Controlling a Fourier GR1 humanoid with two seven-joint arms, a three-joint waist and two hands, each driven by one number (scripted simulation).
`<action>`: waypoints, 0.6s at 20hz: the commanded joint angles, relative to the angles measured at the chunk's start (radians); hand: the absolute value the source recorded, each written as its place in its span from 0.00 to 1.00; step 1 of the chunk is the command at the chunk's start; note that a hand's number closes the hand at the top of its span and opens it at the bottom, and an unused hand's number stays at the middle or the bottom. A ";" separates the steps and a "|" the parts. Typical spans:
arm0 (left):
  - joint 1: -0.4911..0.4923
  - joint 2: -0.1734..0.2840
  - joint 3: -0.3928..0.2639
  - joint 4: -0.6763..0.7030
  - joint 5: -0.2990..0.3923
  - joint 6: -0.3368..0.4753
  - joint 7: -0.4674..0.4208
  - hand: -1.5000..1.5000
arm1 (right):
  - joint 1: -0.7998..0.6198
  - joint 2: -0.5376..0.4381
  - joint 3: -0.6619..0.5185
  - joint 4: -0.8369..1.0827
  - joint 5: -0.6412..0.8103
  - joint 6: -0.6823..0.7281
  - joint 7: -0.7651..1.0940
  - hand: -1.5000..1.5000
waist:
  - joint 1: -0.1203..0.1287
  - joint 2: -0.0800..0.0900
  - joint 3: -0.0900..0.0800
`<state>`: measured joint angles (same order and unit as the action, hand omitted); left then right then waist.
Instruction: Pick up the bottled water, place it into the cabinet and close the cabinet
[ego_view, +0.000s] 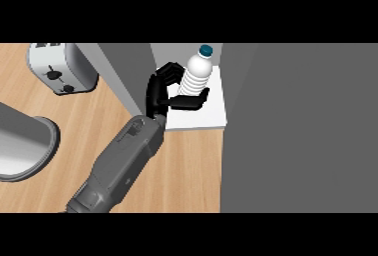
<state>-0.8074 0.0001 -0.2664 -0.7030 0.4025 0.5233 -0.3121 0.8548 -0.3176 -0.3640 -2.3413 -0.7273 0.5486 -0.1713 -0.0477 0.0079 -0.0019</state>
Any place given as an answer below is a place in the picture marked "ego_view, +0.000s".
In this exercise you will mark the silver round pot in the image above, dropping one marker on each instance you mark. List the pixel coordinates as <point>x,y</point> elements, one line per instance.
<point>19,146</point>

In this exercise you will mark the dark grey cabinet door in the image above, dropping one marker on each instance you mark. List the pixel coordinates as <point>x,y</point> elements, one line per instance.
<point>295,133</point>

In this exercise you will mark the clear water bottle blue cap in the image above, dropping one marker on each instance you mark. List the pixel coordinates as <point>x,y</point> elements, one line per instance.
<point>199,70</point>

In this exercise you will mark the silver toaster black knobs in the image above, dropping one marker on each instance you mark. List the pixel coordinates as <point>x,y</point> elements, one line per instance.
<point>48,63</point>

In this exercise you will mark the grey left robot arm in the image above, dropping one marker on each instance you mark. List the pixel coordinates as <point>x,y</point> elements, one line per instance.
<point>122,156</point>

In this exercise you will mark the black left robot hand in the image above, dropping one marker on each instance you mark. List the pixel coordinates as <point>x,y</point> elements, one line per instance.
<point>156,96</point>

